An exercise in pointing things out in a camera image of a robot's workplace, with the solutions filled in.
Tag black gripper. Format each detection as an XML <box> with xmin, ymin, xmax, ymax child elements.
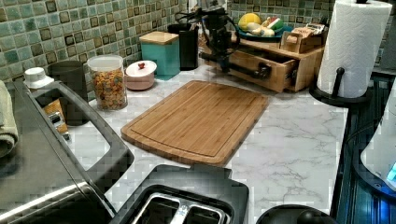
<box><xmin>206</xmin><ymin>14</ymin><xmax>233</xmax><ymax>73</ymax></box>

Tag wooden drawer with black handle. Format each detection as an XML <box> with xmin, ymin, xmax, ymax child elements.
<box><xmin>199</xmin><ymin>51</ymin><xmax>298</xmax><ymax>92</ymax></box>

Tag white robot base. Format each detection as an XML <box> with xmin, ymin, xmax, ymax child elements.
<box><xmin>354</xmin><ymin>77</ymin><xmax>395</xmax><ymax>201</ymax></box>

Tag wooden drawer cabinet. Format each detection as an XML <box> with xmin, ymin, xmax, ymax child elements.
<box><xmin>237</xmin><ymin>39</ymin><xmax>324</xmax><ymax>91</ymax></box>

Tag dark plate of toy fruit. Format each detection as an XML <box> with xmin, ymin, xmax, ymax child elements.
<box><xmin>236</xmin><ymin>13</ymin><xmax>293</xmax><ymax>42</ymax></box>

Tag black utensil holder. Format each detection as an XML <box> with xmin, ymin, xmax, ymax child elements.
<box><xmin>167</xmin><ymin>23</ymin><xmax>198</xmax><ymax>71</ymax></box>

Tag bamboo cutting board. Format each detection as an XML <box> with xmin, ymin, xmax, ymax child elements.
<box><xmin>121</xmin><ymin>80</ymin><xmax>269</xmax><ymax>165</ymax></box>

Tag teal canister with wooden lid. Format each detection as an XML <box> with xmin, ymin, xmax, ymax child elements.
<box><xmin>139</xmin><ymin>31</ymin><xmax>180</xmax><ymax>80</ymax></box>

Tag pink pot with white lid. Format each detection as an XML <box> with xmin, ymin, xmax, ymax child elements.
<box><xmin>125</xmin><ymin>61</ymin><xmax>157</xmax><ymax>91</ymax></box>

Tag wooden tea bag box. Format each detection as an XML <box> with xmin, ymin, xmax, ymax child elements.
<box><xmin>279</xmin><ymin>23</ymin><xmax>328</xmax><ymax>53</ymax></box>

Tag black paper towel holder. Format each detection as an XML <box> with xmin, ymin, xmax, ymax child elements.
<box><xmin>309</xmin><ymin>67</ymin><xmax>373</xmax><ymax>108</ymax></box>

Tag clear cereal jar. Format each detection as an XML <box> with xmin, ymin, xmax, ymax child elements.
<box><xmin>87</xmin><ymin>55</ymin><xmax>127</xmax><ymax>110</ymax></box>

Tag white paper towel roll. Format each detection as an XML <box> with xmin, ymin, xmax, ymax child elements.
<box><xmin>317</xmin><ymin>0</ymin><xmax>392</xmax><ymax>98</ymax></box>

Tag black toaster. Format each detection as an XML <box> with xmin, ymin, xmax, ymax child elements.
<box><xmin>109</xmin><ymin>164</ymin><xmax>249</xmax><ymax>224</ymax></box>

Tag dark grey cup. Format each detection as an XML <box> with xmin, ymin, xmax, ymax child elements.
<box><xmin>48</xmin><ymin>61</ymin><xmax>89</xmax><ymax>126</ymax></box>

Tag black round object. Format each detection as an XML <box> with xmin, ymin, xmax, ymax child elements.
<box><xmin>256</xmin><ymin>204</ymin><xmax>338</xmax><ymax>224</ymax></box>

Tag white cap bottle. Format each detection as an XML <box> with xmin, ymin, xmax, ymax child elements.
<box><xmin>23</xmin><ymin>67</ymin><xmax>54</xmax><ymax>90</ymax></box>

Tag beige towel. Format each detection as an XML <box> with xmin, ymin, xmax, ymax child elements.
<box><xmin>0</xmin><ymin>81</ymin><xmax>19</xmax><ymax>158</ymax></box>

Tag black oven handle appliance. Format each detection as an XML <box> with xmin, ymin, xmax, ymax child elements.
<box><xmin>0</xmin><ymin>81</ymin><xmax>134</xmax><ymax>224</ymax></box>

